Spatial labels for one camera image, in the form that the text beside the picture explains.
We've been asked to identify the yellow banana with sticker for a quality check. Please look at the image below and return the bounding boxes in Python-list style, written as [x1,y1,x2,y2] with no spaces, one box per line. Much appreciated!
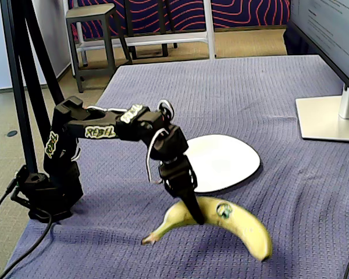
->
[141,196,273,262]

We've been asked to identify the white gripper motor wire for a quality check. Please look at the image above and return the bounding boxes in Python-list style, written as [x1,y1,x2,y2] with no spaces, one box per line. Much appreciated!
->
[145,129,169,184]

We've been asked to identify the white rounded square plate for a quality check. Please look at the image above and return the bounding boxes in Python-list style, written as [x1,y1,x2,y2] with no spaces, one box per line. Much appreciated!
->
[185,134,262,194]

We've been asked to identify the black tripod stand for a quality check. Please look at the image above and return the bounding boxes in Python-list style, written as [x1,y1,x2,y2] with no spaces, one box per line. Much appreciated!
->
[0,0,65,175]

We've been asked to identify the grey metal stool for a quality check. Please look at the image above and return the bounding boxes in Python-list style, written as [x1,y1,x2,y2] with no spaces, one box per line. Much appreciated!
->
[65,2,133,94]

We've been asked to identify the blue panel with red lines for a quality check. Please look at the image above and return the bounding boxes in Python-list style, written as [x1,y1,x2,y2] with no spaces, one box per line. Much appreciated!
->
[68,0,291,41]

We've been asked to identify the black metal furniture legs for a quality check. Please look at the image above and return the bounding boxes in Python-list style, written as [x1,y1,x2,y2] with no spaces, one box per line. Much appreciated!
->
[123,0,179,60]

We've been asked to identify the white metal table frame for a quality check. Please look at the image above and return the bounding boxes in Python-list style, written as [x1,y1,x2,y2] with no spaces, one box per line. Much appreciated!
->
[74,0,216,69]

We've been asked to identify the computer monitor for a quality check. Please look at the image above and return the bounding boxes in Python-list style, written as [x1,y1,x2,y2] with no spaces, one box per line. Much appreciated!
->
[287,0,349,99]

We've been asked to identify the purple-grey woven tablecloth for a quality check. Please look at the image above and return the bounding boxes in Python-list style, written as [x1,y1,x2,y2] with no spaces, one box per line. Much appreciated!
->
[4,54,349,279]

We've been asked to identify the silver monitor stand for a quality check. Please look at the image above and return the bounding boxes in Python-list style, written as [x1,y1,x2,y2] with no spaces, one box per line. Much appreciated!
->
[295,83,349,143]

